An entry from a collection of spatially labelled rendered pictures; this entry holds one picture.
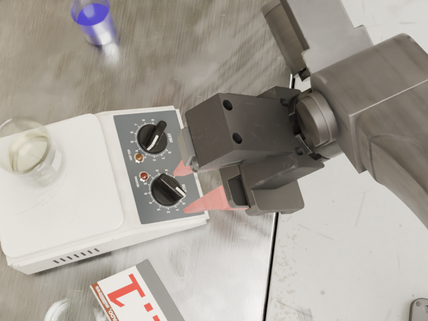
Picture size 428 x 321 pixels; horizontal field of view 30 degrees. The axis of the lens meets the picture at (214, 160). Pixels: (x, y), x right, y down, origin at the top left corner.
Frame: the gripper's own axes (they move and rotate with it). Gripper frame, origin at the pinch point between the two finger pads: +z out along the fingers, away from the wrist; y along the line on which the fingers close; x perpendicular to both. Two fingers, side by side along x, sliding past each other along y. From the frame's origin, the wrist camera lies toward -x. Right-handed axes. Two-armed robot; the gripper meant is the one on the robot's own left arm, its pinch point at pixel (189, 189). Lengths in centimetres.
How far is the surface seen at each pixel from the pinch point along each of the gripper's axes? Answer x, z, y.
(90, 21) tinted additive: 4.4, 11.3, -23.7
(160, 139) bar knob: 4.4, 5.9, -7.5
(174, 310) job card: 6.6, 12.2, 8.8
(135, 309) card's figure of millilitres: 2.9, 13.7, 7.8
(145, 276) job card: 5.3, 13.7, 4.6
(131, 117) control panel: 3.4, 8.0, -10.7
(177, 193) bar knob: 4.6, 5.7, -1.6
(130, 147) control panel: 2.5, 8.3, -7.5
